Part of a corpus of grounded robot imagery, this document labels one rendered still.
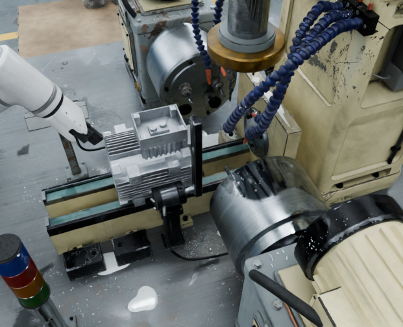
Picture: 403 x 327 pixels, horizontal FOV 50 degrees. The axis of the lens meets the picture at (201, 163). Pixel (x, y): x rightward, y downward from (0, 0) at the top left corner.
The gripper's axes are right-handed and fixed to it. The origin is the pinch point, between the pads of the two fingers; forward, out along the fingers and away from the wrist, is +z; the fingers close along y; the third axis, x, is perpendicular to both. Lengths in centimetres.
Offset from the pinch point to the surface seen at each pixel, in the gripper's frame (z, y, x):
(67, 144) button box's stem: 8.5, -14.7, -14.1
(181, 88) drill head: 15.8, -13.8, 23.4
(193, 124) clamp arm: -3.6, 20.4, 25.8
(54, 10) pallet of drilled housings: 79, -251, -51
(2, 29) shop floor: 70, -264, -96
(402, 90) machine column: 27, 21, 70
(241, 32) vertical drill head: -7.0, 9.3, 44.8
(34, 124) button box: -4.8, -13.1, -14.1
